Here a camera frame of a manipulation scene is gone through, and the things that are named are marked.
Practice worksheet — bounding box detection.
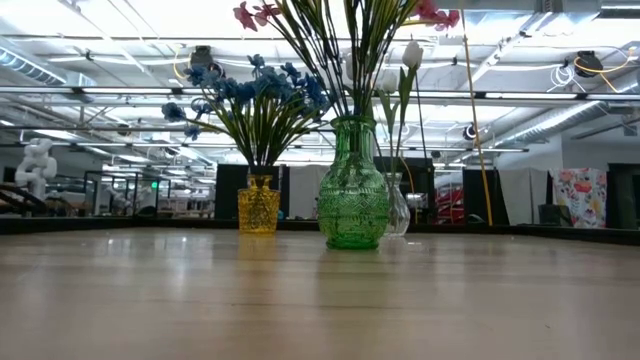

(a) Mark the black partition panel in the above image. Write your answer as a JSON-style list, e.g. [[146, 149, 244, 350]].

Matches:
[[372, 157, 436, 224], [214, 163, 291, 221], [462, 167, 509, 224], [607, 162, 640, 231]]

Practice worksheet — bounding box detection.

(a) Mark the yellow hanging cable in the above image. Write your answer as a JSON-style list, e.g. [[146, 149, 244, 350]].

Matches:
[[458, 0, 495, 227]]

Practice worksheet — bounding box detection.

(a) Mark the blue artificial flower bunch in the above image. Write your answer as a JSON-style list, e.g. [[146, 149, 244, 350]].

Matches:
[[259, 62, 334, 176], [160, 62, 266, 176], [219, 53, 301, 176]]

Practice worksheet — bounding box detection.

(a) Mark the black hanging cable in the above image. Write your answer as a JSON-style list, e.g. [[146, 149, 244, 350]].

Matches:
[[413, 69, 430, 161]]

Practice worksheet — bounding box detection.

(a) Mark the clear glass vase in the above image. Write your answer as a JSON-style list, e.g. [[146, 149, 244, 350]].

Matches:
[[384, 172, 412, 238]]

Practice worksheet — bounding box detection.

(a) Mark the yellow glass vase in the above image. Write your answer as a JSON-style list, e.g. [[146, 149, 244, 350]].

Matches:
[[236, 173, 282, 235]]

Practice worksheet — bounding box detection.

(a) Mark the red metal rack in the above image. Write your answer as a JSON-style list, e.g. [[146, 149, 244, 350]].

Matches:
[[434, 187, 464, 224]]

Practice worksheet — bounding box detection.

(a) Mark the white hanging cloth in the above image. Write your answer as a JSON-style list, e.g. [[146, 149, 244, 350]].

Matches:
[[497, 167, 551, 226]]

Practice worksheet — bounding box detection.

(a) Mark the green glass vase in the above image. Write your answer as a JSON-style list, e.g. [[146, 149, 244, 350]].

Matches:
[[317, 115, 390, 251]]

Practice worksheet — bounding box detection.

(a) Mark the silver ventilation duct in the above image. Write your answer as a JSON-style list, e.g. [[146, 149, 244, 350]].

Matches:
[[492, 99, 640, 149], [0, 47, 69, 87]]

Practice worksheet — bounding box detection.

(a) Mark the floral patterned cloth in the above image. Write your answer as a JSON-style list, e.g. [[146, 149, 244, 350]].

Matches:
[[548, 167, 609, 230]]

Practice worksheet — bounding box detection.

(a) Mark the black framed robot cell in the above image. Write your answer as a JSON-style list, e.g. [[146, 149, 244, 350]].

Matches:
[[82, 169, 171, 219]]

